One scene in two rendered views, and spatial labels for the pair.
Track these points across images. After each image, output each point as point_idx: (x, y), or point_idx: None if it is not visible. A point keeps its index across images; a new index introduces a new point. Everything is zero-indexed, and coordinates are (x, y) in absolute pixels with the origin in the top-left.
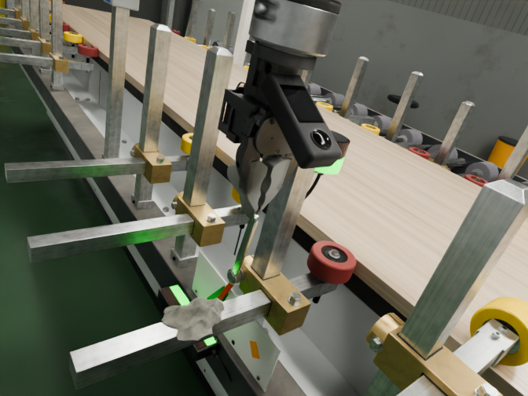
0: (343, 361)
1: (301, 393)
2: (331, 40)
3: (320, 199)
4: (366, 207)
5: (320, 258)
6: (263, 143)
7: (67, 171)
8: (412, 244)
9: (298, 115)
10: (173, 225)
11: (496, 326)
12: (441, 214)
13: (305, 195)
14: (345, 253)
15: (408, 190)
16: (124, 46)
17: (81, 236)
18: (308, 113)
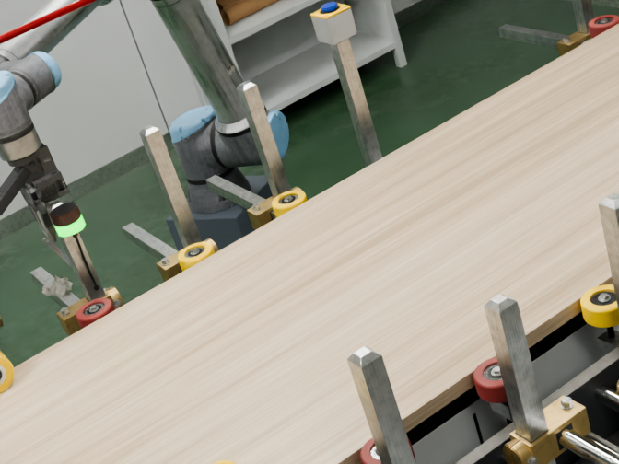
0: None
1: None
2: (6, 154)
3: (190, 292)
4: (187, 320)
5: (87, 303)
6: (24, 197)
7: (227, 193)
8: (122, 353)
9: (2, 186)
10: (162, 254)
11: None
12: (199, 380)
13: (65, 244)
14: (96, 313)
15: (262, 353)
16: (344, 78)
17: (136, 234)
18: (4, 187)
